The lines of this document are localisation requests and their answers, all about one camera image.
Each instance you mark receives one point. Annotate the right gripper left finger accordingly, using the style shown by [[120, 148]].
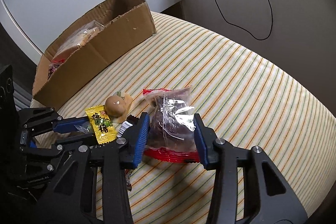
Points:
[[74, 182]]

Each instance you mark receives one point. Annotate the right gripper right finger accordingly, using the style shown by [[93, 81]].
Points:
[[248, 187]]

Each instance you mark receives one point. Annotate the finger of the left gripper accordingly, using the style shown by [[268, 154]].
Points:
[[68, 145], [37, 121]]

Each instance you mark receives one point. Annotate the yellow candy wrapper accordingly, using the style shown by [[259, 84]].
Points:
[[101, 124]]

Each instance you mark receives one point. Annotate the snickers chocolate bar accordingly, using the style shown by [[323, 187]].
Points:
[[130, 121]]

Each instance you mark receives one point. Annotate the packaged brown marinated egg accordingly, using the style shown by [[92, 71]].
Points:
[[117, 106]]

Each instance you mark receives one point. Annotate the clear red chocolate cookie bag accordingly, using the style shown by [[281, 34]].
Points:
[[171, 134]]

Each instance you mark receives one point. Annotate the large clear biscuit package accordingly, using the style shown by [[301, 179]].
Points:
[[78, 39]]

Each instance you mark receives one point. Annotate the green white snack packet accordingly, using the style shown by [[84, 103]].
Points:
[[85, 128]]

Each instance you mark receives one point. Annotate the red clear dried fruit bag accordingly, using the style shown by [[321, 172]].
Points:
[[54, 66]]

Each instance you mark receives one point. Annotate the brown cardboard box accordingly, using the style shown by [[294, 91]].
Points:
[[127, 23]]

